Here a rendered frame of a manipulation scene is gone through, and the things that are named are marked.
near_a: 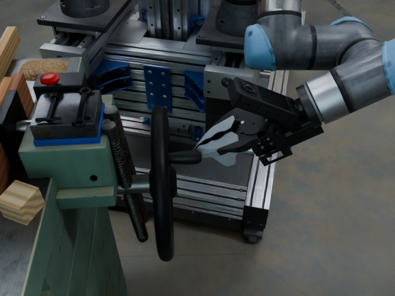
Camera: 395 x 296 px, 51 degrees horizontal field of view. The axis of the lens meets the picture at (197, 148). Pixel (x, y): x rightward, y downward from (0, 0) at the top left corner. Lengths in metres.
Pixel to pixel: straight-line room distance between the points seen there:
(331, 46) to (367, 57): 0.08
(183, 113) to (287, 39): 0.78
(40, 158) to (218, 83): 0.62
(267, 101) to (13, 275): 0.42
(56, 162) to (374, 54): 0.50
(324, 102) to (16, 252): 0.49
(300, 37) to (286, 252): 1.11
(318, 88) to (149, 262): 1.14
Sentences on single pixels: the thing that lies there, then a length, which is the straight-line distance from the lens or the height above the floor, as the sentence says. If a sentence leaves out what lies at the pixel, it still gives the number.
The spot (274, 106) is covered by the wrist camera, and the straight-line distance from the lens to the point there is 0.63.
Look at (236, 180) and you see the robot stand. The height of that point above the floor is 0.21.
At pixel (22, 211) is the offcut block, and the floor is 0.93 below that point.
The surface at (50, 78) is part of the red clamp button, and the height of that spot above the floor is 1.02.
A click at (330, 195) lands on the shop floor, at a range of 1.90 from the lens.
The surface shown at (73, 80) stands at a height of 1.01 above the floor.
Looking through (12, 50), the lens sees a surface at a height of 0.92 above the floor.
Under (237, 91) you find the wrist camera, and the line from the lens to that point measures 0.60.
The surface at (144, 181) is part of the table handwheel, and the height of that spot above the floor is 0.83.
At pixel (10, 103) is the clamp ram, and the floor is 0.99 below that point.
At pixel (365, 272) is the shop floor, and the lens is 1.72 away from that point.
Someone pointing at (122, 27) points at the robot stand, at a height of 0.73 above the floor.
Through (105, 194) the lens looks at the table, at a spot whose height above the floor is 0.87.
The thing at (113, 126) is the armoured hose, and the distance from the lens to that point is 0.67.
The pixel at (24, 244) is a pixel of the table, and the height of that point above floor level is 0.90.
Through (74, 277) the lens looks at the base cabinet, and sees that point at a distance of 0.84.
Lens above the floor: 1.40
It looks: 44 degrees down
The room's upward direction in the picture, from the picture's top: straight up
